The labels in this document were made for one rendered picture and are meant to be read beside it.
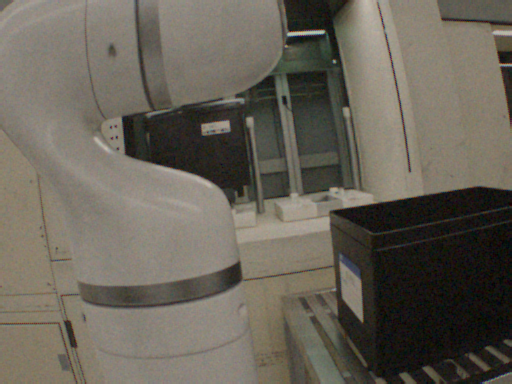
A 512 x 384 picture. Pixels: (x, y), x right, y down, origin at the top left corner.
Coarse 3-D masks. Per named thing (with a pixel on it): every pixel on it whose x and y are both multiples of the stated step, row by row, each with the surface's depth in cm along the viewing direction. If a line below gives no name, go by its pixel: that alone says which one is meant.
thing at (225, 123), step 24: (144, 120) 126; (168, 120) 126; (192, 120) 126; (216, 120) 126; (240, 120) 127; (168, 144) 126; (192, 144) 126; (216, 144) 127; (240, 144) 127; (192, 168) 127; (216, 168) 127; (240, 168) 127; (240, 192) 147
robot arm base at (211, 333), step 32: (96, 320) 34; (128, 320) 33; (160, 320) 33; (192, 320) 33; (224, 320) 35; (96, 352) 36; (128, 352) 33; (160, 352) 33; (192, 352) 33; (224, 352) 35
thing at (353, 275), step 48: (480, 192) 84; (336, 240) 78; (384, 240) 56; (432, 240) 56; (480, 240) 57; (336, 288) 82; (384, 288) 57; (432, 288) 57; (480, 288) 57; (384, 336) 57; (432, 336) 57; (480, 336) 58
